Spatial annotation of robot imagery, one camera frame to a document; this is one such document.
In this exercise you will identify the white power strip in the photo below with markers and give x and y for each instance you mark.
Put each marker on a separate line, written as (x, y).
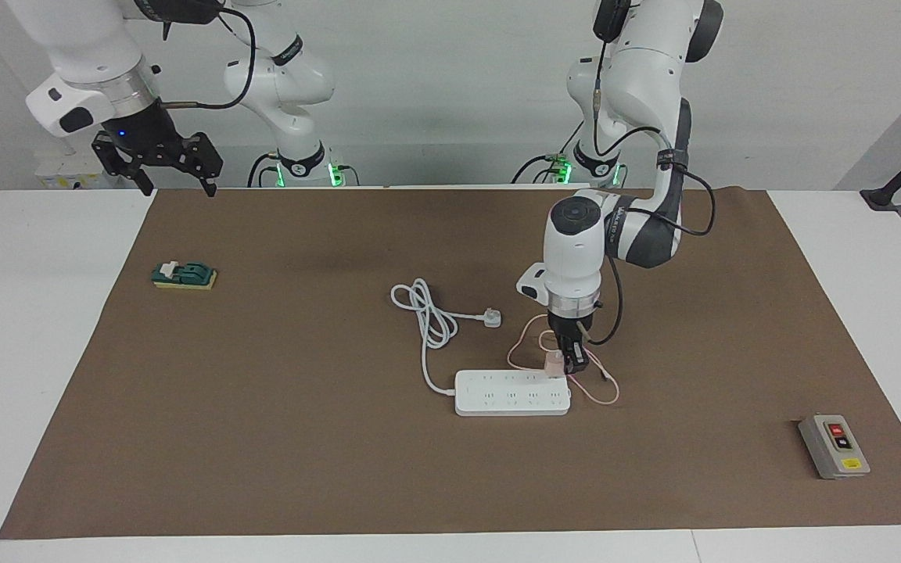
(513, 395)

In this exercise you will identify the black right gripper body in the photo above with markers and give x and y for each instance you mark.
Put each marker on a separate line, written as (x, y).
(149, 137)

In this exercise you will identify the pink charger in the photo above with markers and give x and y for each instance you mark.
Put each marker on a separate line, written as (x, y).
(554, 364)

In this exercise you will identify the brown table mat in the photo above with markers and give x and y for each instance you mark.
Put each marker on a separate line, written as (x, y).
(341, 469)

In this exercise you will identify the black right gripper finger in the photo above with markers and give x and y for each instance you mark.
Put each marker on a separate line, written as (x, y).
(208, 160)
(118, 160)

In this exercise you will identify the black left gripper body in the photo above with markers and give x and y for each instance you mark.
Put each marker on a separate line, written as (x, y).
(572, 324)

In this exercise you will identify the grey on/off switch box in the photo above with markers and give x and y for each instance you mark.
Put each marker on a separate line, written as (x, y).
(834, 447)

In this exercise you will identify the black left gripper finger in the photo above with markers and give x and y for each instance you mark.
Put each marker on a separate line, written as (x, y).
(566, 348)
(583, 356)

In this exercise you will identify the green knife switch yellow base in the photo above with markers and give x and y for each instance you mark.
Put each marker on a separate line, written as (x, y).
(184, 275)

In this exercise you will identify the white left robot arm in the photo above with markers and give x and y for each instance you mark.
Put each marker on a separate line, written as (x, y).
(576, 250)

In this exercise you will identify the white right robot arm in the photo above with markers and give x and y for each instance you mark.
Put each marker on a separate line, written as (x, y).
(83, 47)

